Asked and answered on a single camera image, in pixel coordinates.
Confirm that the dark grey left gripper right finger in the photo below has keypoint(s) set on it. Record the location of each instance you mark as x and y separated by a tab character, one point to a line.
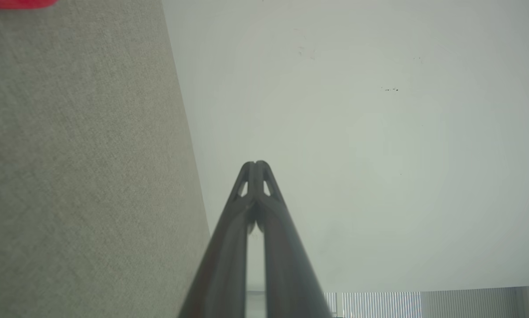
286	260

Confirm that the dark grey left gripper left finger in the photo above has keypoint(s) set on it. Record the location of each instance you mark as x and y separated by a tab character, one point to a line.
224	256

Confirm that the red white-trimmed t-shirt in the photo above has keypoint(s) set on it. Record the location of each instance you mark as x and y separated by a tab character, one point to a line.
17	3

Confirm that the white ribbed panel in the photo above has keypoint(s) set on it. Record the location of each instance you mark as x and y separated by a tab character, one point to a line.
423	304

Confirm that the grey fabric sofa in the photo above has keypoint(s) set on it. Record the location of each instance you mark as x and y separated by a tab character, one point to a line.
78	168

